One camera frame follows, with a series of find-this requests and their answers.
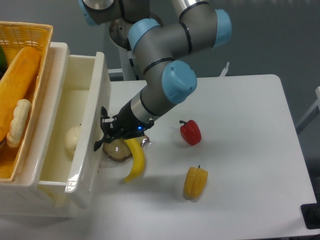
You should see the white round toy fruit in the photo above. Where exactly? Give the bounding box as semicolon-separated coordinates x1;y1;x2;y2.
64;124;82;160

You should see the green vegetable toy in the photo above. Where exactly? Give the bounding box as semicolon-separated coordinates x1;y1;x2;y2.
0;46;8;78

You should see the yellow bell pepper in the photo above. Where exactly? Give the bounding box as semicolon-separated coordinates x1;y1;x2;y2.
183;165;208;199

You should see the black device at table corner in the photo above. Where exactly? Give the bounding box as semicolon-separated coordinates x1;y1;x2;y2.
300;203;320;230

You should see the bagged bread slice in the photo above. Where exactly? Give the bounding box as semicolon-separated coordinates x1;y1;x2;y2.
98;133;153;169

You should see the orange baguette loaf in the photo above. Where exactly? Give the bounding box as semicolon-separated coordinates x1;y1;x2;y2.
0;46;41;141

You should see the yellow banana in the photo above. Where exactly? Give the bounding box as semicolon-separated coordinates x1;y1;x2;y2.
123;138;146;183

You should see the yellow woven basket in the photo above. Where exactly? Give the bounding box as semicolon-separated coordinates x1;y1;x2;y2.
0;21;53;182

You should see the cream white toy pastry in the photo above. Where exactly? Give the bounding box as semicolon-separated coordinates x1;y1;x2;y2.
6;99;31;148

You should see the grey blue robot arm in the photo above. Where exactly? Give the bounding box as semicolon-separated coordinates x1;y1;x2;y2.
79;0;232;148

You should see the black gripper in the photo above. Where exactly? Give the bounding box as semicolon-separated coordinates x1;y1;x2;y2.
100;101;155;144

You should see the red bell pepper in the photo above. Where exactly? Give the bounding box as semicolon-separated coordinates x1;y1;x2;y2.
179;119;202;146

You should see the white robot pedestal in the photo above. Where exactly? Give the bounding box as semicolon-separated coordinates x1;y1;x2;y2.
109;18;144;81

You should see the white drawer cabinet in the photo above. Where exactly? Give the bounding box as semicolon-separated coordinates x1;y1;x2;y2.
0;42;88;218

